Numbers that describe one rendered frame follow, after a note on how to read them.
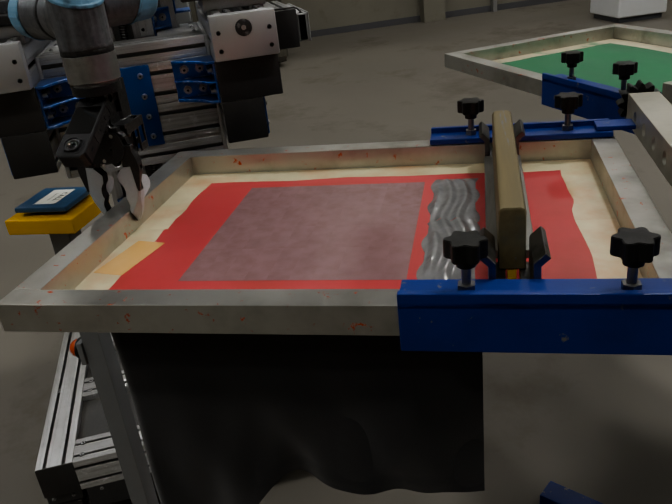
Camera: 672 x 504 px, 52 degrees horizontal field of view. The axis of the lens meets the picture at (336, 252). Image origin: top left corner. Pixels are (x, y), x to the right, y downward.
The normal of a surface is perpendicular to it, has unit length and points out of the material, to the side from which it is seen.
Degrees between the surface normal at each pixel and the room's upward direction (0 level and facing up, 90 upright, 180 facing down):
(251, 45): 90
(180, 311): 90
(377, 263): 0
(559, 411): 0
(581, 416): 0
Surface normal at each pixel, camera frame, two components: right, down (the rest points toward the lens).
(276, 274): -0.11, -0.90
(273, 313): -0.18, 0.44
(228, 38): 0.24, 0.39
